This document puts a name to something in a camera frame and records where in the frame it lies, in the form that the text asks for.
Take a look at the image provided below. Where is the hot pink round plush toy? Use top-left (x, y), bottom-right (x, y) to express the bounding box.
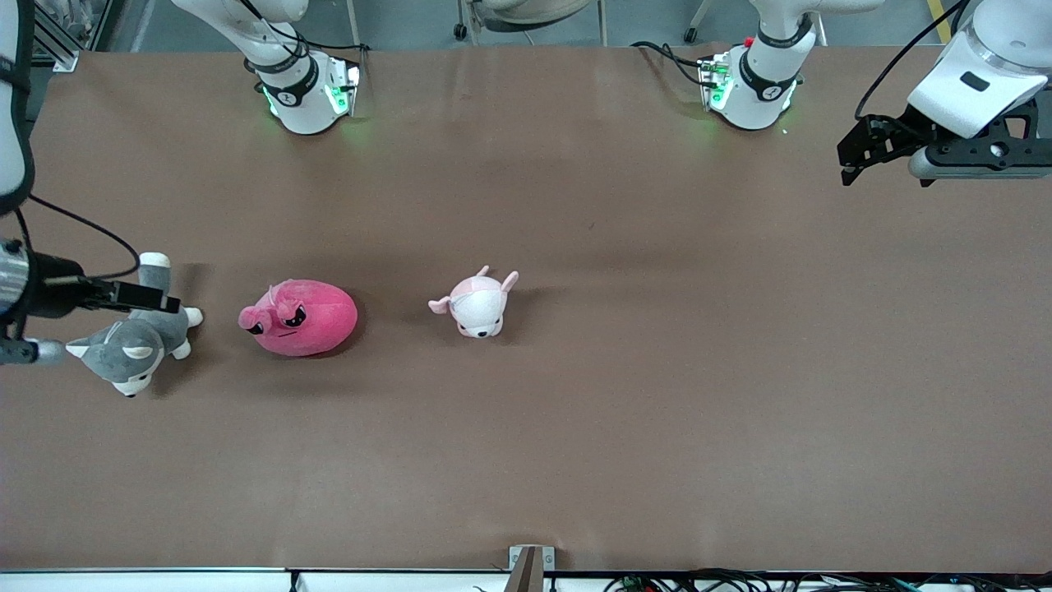
top-left (238, 279), bottom-right (359, 358)

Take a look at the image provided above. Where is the grey white husky plush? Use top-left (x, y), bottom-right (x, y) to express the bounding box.
top-left (65, 252), bottom-right (205, 399)

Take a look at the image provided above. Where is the pale pink white plush puppy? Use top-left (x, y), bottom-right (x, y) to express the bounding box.
top-left (427, 265), bottom-right (520, 340)

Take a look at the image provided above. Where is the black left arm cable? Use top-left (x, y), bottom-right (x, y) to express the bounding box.
top-left (854, 0), bottom-right (972, 122)

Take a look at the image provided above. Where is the black base power cable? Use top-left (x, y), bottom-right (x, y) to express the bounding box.
top-left (630, 40), bottom-right (709, 88)

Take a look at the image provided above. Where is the aluminium frame profile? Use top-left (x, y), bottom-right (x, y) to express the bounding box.
top-left (31, 0), bottom-right (80, 73)

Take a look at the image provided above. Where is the tangled black cable bundle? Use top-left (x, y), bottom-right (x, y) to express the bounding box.
top-left (604, 569), bottom-right (1052, 592)

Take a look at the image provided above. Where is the metal table edge bracket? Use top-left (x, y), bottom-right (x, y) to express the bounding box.
top-left (508, 544), bottom-right (556, 592)

